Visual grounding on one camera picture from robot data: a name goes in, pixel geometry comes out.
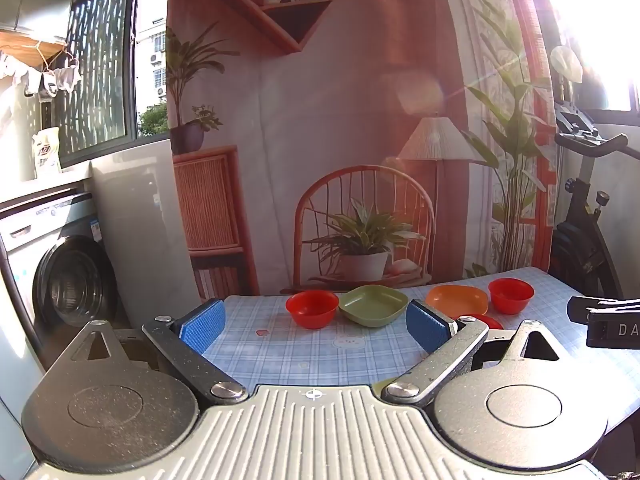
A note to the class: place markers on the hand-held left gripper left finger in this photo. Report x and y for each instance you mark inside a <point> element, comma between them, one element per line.
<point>202,327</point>

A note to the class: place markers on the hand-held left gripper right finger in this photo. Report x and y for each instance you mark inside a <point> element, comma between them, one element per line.
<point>427,325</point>

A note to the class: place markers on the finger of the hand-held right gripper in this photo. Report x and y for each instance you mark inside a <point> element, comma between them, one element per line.
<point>600,307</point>

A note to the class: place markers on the green square plate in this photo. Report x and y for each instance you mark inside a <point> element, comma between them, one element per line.
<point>372,305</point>

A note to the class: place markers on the red bowl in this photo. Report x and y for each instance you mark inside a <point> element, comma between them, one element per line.
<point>312,307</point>
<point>511,296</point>

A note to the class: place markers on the orange square plate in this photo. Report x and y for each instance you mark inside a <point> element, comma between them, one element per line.
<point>457,300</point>

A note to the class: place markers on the red plate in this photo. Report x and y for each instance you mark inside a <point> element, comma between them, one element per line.
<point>487,321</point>

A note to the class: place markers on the black exercise bike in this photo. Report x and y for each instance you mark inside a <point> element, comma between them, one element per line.
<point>582,240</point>

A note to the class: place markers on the blue plaid tablecloth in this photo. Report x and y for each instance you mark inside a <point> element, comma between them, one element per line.
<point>300,352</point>

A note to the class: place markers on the white panel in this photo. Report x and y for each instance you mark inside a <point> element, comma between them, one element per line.
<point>145,220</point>

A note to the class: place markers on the washing machine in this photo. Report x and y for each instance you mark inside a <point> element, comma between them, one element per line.
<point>35,260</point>

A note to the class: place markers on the white detergent bag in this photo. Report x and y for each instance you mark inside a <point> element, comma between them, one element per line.
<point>46,152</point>

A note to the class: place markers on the window with perforated screen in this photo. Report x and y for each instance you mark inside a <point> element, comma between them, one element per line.
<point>100,60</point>

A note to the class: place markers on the hanging laundry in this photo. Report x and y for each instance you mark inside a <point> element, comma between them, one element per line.
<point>50,82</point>

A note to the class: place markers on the printed wall tapestry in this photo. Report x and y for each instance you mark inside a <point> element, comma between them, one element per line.
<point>350,110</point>

